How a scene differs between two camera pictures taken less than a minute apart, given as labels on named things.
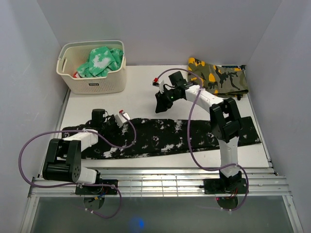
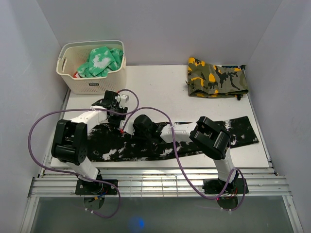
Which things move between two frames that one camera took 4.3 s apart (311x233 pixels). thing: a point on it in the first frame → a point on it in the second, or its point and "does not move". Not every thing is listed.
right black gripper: x=162 y=104 → x=135 y=133
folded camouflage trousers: x=225 y=82 does not move
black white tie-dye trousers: x=152 y=136 does not move
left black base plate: x=98 y=190 does not move
